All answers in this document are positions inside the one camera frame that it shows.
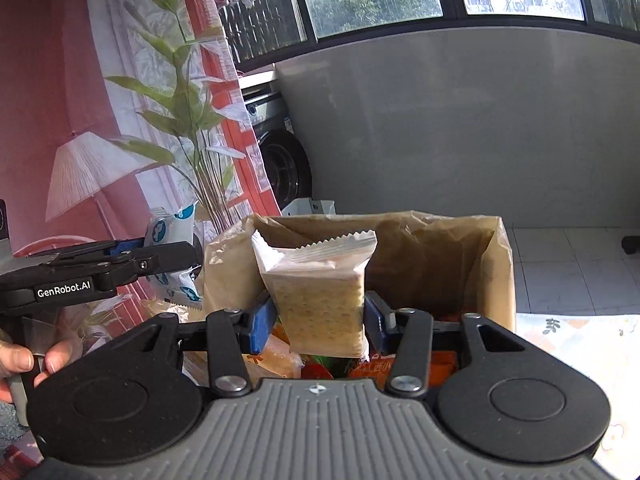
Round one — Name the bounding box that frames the brown cardboard box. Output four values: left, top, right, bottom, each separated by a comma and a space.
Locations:
196, 211, 516, 328

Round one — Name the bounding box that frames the red white curtain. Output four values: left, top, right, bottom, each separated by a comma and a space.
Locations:
87, 0, 280, 226

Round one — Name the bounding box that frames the cracker packet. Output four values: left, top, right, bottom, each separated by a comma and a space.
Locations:
252, 231, 378, 359

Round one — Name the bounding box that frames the floral checkered tablecloth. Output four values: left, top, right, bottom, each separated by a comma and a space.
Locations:
516, 313, 640, 479

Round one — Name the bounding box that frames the person's left hand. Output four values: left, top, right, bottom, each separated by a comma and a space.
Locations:
1, 307, 86, 403

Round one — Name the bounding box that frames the blue white snack packet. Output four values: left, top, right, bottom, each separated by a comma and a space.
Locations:
144, 204, 204, 310

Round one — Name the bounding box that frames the artificial green plant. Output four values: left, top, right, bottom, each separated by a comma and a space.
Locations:
105, 0, 246, 234

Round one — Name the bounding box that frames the washing machine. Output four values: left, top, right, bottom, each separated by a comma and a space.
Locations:
242, 81, 312, 210

